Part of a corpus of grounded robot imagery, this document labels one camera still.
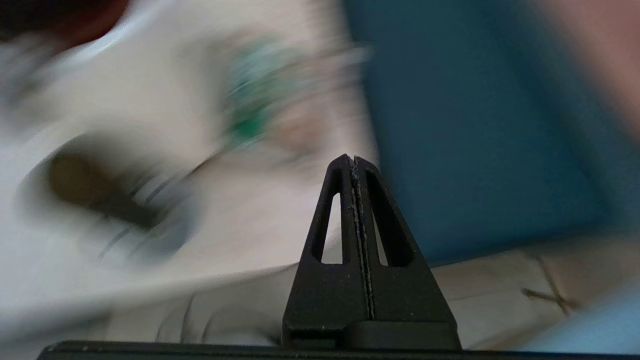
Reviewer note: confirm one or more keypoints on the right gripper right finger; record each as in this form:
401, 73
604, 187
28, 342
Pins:
405, 305

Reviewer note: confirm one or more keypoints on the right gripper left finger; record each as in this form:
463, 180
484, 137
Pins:
325, 300

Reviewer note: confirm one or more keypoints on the round perforated drip tray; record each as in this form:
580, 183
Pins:
165, 240

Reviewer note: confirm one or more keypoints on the teal upholstered booth bench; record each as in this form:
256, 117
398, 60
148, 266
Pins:
475, 125

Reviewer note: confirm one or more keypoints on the green printed snack bag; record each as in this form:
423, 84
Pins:
260, 90

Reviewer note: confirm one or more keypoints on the dark tea beverage dispenser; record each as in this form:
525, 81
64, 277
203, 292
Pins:
140, 75

